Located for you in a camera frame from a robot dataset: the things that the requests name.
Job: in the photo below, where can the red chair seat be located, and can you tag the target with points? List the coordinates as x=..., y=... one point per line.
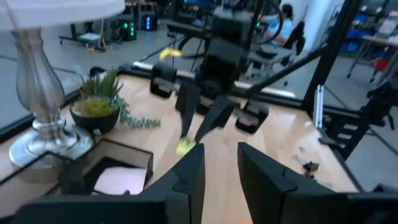
x=381, y=64

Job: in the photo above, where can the pink sticky note pad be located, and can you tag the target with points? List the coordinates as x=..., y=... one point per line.
x=121, y=180

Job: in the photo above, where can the black binder clip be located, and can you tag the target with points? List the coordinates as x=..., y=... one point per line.
x=311, y=167

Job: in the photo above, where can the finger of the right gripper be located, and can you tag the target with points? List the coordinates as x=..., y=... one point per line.
x=188, y=105
x=216, y=116

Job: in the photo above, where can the black equipment cart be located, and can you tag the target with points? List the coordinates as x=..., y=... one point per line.
x=90, y=37

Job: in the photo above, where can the person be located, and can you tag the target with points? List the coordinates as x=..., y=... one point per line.
x=280, y=28

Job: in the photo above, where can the black mesh desk organizer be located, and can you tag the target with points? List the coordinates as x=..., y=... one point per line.
x=124, y=151

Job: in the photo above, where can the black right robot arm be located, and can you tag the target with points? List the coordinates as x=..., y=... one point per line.
x=234, y=25

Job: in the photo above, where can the black aluminium table frame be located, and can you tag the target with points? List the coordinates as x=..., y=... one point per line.
x=329, y=56

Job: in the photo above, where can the black computer green lights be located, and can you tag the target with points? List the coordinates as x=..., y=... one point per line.
x=127, y=31

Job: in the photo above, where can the black metal bracket stand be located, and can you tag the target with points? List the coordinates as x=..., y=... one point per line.
x=351, y=118

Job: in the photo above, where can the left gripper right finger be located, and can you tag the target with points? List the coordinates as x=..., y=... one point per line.
x=264, y=186

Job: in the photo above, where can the white shade silver table lamp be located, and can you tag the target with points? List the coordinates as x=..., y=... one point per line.
x=37, y=87

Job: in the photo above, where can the potted succulent plant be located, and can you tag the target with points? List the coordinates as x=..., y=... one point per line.
x=93, y=107

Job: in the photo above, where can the black office chair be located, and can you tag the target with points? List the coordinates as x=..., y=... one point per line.
x=297, y=35

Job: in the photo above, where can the yellow binder clip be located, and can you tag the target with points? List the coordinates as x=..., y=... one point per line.
x=185, y=146

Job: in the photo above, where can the black computer blue light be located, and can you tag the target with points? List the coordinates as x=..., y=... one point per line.
x=149, y=22

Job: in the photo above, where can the grey background desk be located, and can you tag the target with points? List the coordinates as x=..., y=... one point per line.
x=382, y=39

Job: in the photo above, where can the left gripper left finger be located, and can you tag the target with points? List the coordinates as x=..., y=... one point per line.
x=189, y=186

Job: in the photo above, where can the blue storage bins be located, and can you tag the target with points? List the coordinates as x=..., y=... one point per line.
x=351, y=40

